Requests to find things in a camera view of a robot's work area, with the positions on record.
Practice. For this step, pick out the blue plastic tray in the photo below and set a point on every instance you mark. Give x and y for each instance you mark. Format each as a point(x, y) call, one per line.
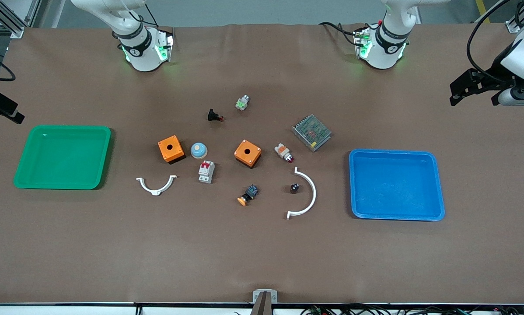
point(395, 183)

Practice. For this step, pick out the green push button switch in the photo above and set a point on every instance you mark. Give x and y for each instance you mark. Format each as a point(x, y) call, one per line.
point(242, 103)

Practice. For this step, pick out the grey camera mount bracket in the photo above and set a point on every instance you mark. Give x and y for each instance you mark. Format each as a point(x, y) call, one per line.
point(264, 297)

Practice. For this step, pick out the small black cylindrical capacitor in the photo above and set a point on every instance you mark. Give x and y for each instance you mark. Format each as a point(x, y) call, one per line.
point(294, 188)

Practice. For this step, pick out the small white pipe clamp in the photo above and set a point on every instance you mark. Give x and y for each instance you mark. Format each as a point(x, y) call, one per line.
point(156, 190)

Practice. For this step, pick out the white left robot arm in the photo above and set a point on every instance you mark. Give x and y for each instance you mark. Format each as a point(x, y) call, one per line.
point(384, 48)

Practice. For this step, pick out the aluminium frame profile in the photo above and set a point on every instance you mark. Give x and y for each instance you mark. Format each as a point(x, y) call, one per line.
point(12, 19)
point(518, 19)

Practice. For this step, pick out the large white pipe clamp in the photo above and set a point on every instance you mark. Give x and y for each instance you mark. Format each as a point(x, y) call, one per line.
point(312, 197)

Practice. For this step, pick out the blue white dome buzzer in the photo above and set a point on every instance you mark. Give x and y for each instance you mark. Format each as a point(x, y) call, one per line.
point(199, 150)

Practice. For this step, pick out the orange mushroom push button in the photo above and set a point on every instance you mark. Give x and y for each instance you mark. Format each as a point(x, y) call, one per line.
point(248, 195)

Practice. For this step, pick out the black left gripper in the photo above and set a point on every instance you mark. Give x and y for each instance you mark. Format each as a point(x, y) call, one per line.
point(497, 74)

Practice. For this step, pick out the orange button box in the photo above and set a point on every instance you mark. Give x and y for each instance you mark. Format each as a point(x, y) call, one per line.
point(247, 153)
point(171, 149)

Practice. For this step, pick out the white red circuit breaker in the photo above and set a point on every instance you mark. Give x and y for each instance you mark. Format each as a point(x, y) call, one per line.
point(206, 172)

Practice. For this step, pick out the brown table mat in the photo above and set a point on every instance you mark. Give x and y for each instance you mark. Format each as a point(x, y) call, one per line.
point(244, 249)

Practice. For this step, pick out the black red small switch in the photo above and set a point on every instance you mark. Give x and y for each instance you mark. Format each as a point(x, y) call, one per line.
point(214, 115)

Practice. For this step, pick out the green plastic tray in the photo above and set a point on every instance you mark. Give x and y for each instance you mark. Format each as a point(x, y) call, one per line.
point(63, 157)

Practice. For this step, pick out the metal mesh power supply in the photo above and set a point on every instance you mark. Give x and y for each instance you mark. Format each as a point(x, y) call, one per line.
point(312, 132)

